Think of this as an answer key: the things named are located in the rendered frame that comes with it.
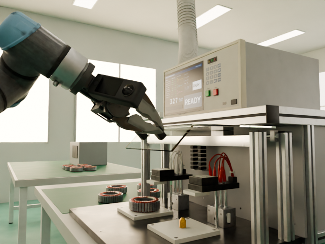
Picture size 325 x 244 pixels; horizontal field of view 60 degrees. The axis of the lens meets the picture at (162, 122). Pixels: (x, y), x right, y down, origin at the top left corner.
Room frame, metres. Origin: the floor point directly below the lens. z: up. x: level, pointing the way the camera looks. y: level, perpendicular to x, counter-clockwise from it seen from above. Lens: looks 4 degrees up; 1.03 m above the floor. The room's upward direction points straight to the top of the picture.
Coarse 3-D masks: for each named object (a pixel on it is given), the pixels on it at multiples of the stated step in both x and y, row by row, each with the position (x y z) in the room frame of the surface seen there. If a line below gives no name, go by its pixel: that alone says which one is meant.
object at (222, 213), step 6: (210, 204) 0.92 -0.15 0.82; (222, 204) 0.92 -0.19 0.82; (210, 210) 0.90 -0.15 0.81; (222, 210) 0.85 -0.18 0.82; (228, 210) 0.86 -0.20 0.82; (234, 210) 0.87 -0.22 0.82; (210, 216) 0.90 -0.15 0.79; (222, 216) 0.85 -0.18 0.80; (234, 216) 0.87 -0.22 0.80; (210, 222) 0.90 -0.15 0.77; (222, 222) 0.85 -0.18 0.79; (234, 222) 0.87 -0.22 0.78
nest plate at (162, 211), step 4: (120, 208) 1.04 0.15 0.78; (124, 208) 1.04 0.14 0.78; (128, 208) 1.04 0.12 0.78; (160, 208) 1.04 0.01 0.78; (164, 208) 1.04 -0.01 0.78; (120, 212) 1.03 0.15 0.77; (124, 212) 0.99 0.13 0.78; (128, 212) 0.99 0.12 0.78; (132, 212) 0.99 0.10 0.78; (136, 212) 0.99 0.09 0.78; (144, 212) 0.99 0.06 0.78; (148, 212) 0.99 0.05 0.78; (152, 212) 0.99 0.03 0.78; (156, 212) 0.99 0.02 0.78; (160, 212) 0.99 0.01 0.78; (164, 212) 0.99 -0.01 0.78; (168, 212) 0.99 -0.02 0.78; (172, 212) 1.00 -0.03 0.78; (128, 216) 0.97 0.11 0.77; (132, 216) 0.94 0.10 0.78; (136, 216) 0.93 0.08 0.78; (140, 216) 0.94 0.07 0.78; (144, 216) 0.94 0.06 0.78; (148, 216) 0.95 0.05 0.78; (152, 216) 0.96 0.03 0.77; (156, 216) 0.97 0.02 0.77
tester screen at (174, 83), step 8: (200, 64) 0.95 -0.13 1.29; (184, 72) 1.03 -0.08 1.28; (192, 72) 0.99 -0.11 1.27; (200, 72) 0.95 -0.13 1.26; (168, 80) 1.13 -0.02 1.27; (176, 80) 1.08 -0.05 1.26; (184, 80) 1.03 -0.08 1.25; (192, 80) 0.99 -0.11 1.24; (168, 88) 1.13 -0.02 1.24; (176, 88) 1.08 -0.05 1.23; (168, 96) 1.13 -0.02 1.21; (176, 96) 1.08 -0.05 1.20; (168, 104) 1.13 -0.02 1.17; (176, 104) 1.08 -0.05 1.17; (168, 112) 1.13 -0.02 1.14
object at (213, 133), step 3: (213, 132) 0.93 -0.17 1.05; (216, 132) 0.91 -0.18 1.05; (219, 132) 0.90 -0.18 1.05; (222, 132) 0.89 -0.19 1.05; (225, 132) 0.89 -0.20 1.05; (228, 132) 0.90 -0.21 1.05; (231, 132) 0.90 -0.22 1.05; (213, 135) 0.93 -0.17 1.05; (216, 135) 0.91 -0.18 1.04; (219, 135) 0.90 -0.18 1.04; (222, 135) 0.89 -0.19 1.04; (225, 135) 0.89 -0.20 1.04
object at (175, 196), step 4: (172, 192) 1.12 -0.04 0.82; (176, 192) 1.12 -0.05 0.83; (168, 196) 1.11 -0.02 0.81; (172, 196) 1.09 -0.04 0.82; (176, 196) 1.07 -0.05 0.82; (180, 196) 1.06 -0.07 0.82; (184, 196) 1.07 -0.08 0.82; (188, 196) 1.08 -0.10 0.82; (168, 200) 1.12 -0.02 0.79; (172, 200) 1.09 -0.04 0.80; (176, 200) 1.07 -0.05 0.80; (180, 200) 1.06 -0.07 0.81; (184, 200) 1.07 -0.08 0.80; (188, 200) 1.08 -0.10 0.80; (168, 204) 1.12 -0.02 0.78; (172, 204) 1.09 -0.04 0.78; (176, 204) 1.07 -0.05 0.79; (180, 204) 1.06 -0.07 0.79; (184, 204) 1.07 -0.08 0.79; (188, 204) 1.08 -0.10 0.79; (176, 208) 1.07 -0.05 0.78; (180, 208) 1.06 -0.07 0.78; (184, 208) 1.07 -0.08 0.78; (188, 208) 1.08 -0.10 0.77
